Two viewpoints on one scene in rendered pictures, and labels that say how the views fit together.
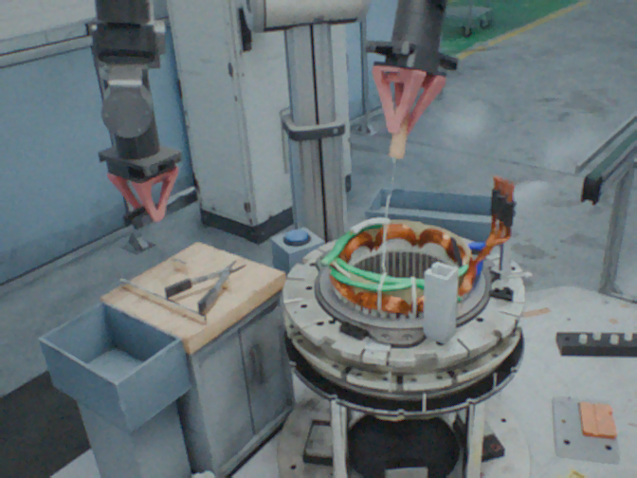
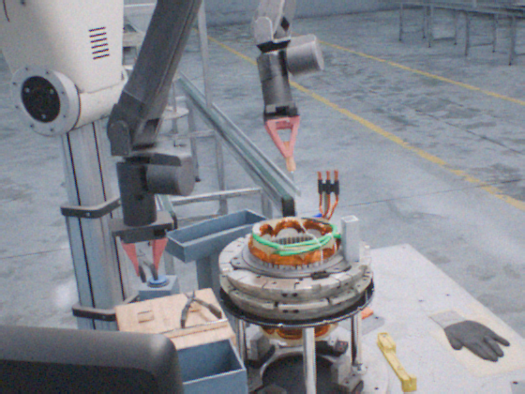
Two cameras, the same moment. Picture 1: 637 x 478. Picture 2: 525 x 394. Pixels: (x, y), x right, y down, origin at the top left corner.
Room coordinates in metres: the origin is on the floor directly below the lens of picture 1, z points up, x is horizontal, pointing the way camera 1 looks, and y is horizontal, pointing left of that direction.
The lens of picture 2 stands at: (0.02, 1.00, 1.68)
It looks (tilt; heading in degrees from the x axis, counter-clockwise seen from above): 21 degrees down; 305
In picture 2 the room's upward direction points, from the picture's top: 4 degrees counter-clockwise
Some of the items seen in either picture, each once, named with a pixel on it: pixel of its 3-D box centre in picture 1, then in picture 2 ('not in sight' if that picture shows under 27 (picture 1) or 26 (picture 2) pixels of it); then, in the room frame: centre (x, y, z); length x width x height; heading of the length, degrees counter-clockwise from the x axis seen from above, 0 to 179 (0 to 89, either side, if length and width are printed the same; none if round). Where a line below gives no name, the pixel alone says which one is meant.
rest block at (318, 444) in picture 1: (322, 438); (272, 393); (0.74, 0.02, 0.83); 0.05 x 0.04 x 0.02; 167
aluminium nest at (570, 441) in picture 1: (584, 426); (355, 317); (0.76, -0.40, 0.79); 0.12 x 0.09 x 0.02; 164
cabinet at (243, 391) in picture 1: (209, 366); not in sight; (0.83, 0.19, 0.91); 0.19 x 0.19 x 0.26; 51
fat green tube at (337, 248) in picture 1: (349, 241); (264, 237); (0.77, -0.04, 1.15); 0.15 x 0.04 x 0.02; 139
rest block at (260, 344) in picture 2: not in sight; (255, 342); (0.86, -0.10, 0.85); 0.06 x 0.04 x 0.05; 95
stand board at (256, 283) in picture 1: (194, 291); (172, 325); (0.83, 0.19, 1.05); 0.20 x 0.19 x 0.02; 141
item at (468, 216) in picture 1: (438, 272); (221, 278); (1.04, -0.22, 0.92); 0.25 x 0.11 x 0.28; 70
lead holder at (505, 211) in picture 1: (502, 206); (328, 186); (0.73, -0.23, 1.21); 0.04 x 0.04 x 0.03; 49
